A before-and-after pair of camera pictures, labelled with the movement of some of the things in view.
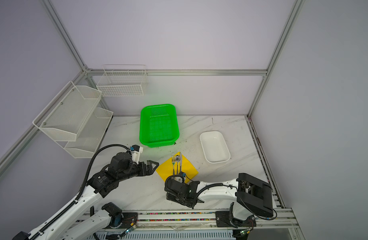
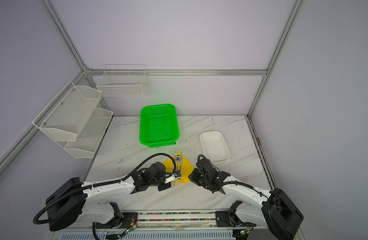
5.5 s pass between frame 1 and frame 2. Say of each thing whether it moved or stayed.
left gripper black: moved
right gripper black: moved
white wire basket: stayed
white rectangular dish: stayed
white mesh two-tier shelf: stayed
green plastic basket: stayed
